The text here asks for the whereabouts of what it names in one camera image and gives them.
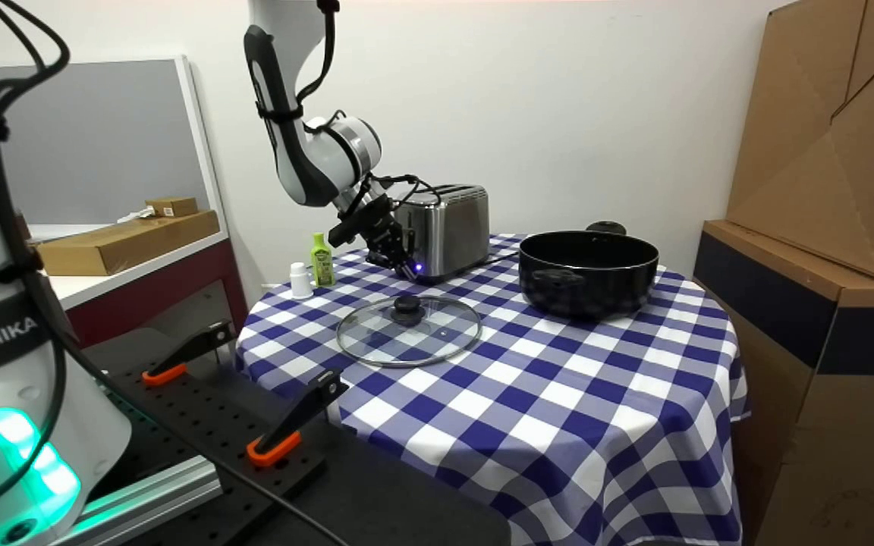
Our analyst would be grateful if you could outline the green squeeze bottle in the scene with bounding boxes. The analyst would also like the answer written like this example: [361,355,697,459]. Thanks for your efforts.
[309,234,333,287]

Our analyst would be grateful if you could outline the grey partition board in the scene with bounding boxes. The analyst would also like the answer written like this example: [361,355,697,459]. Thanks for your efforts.
[3,58,222,231]

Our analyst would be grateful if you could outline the brown black cabinet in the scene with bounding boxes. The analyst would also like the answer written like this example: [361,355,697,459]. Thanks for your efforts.
[695,222,874,546]

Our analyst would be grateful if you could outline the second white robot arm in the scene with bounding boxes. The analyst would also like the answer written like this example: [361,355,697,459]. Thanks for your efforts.
[0,46,130,546]

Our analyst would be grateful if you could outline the blue white checkered tablecloth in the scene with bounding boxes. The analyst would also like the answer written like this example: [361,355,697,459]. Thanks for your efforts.
[237,234,746,546]

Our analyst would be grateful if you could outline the small white bottle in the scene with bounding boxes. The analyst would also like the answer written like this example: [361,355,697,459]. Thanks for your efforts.
[287,262,312,300]

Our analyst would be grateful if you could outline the black cooking pot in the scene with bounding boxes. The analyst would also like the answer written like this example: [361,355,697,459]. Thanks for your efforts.
[517,222,659,321]

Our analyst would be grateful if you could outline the orange black clamp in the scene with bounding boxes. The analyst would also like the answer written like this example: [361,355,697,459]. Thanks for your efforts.
[246,371,344,471]
[139,321,232,388]

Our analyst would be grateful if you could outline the orange black clamp near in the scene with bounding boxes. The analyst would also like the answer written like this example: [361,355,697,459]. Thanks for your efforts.
[246,371,344,471]

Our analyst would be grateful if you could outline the large cardboard box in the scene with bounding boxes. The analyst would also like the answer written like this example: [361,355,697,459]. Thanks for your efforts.
[726,0,874,277]

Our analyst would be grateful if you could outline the orange black clamp far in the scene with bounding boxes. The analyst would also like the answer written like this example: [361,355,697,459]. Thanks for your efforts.
[139,321,232,388]

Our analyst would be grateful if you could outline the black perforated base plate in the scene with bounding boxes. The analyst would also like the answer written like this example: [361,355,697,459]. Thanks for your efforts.
[87,329,509,546]

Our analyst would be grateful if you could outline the glass pot lid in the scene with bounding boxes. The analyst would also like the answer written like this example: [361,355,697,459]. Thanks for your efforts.
[333,295,482,368]

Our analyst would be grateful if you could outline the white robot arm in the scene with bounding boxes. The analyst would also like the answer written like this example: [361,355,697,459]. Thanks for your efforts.
[243,0,406,271]

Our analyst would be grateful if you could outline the silver toaster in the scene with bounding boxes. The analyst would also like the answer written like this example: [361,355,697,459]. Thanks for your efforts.
[395,184,489,283]

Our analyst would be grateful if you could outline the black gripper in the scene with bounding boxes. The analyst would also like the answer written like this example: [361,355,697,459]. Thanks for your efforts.
[328,175,413,277]

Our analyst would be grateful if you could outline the red white side table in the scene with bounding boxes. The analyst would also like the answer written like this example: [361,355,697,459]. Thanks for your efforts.
[47,231,246,345]

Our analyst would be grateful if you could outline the flat cardboard box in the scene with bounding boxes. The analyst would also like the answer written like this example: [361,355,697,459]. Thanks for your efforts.
[37,210,217,277]

